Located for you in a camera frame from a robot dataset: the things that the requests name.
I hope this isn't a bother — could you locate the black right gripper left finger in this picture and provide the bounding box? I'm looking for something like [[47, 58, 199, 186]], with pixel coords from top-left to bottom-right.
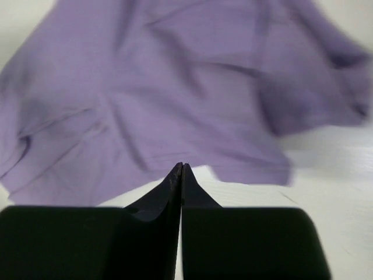
[[1, 163, 182, 279]]

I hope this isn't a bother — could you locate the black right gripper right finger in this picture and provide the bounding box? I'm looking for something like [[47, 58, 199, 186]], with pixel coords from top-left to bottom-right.
[[181, 164, 331, 280]]

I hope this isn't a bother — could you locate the purple t-shirt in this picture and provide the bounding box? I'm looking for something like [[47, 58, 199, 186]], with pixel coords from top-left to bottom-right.
[[1, 1, 371, 206]]

